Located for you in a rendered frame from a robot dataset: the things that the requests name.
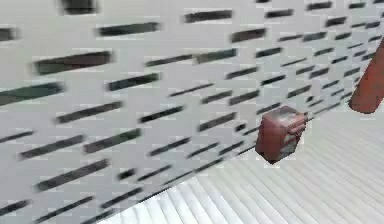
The red toaster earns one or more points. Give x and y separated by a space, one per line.
278 135

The red rounded object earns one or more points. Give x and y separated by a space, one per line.
370 86

